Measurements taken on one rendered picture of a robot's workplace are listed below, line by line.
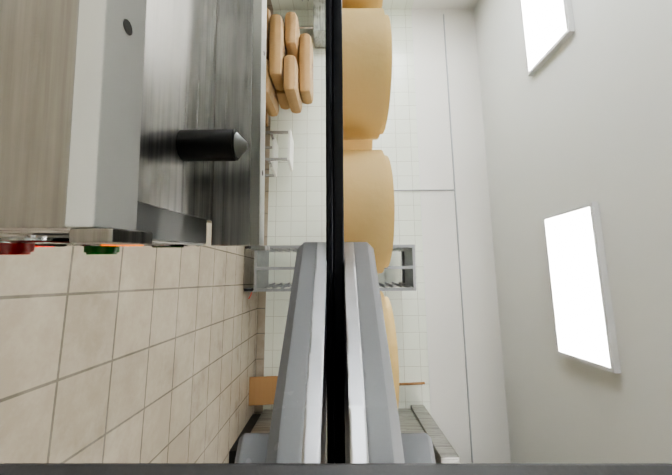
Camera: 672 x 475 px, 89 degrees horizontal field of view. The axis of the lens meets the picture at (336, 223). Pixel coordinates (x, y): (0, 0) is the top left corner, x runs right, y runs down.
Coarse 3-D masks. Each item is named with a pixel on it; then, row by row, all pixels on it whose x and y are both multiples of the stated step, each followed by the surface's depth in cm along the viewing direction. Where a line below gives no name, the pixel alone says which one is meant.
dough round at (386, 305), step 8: (384, 304) 12; (384, 312) 12; (392, 312) 12; (384, 320) 12; (392, 320) 12; (392, 328) 12; (392, 336) 12; (392, 344) 11; (392, 352) 11; (392, 360) 11; (392, 368) 11
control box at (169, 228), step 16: (144, 208) 28; (160, 208) 31; (144, 224) 28; (160, 224) 31; (176, 224) 34; (192, 224) 37; (0, 240) 23; (16, 240) 20; (32, 240) 20; (48, 240) 20; (64, 240) 21; (160, 240) 31; (176, 240) 34; (192, 240) 37
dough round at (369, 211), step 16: (352, 160) 12; (368, 160) 12; (384, 160) 12; (352, 176) 12; (368, 176) 12; (384, 176) 12; (352, 192) 12; (368, 192) 12; (384, 192) 12; (352, 208) 12; (368, 208) 12; (384, 208) 12; (352, 224) 12; (368, 224) 12; (384, 224) 12; (352, 240) 12; (368, 240) 12; (384, 240) 12; (384, 256) 12
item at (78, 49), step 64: (0, 0) 15; (64, 0) 15; (128, 0) 16; (0, 64) 14; (64, 64) 14; (128, 64) 16; (0, 128) 14; (64, 128) 14; (128, 128) 16; (0, 192) 14; (64, 192) 14; (128, 192) 16
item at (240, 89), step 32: (224, 0) 46; (256, 0) 45; (224, 32) 45; (256, 32) 45; (224, 64) 45; (256, 64) 45; (224, 96) 44; (256, 96) 44; (224, 128) 44; (256, 128) 44; (256, 160) 44; (224, 192) 43; (256, 192) 43; (224, 224) 43; (256, 224) 43
